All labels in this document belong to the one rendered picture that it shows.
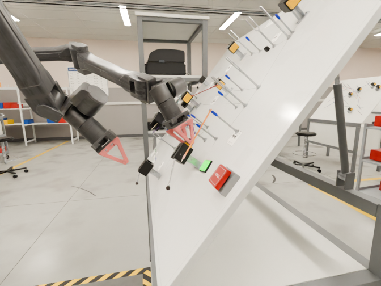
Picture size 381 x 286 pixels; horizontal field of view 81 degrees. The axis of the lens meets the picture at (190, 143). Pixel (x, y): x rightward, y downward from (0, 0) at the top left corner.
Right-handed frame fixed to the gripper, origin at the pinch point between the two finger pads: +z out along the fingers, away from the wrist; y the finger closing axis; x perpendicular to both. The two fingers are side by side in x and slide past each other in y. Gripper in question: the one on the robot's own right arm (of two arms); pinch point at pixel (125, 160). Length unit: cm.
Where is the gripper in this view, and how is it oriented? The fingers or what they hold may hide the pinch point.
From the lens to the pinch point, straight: 66.8
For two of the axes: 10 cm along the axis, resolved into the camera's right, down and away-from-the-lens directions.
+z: 6.7, 7.1, 2.3
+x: -6.5, 7.1, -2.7
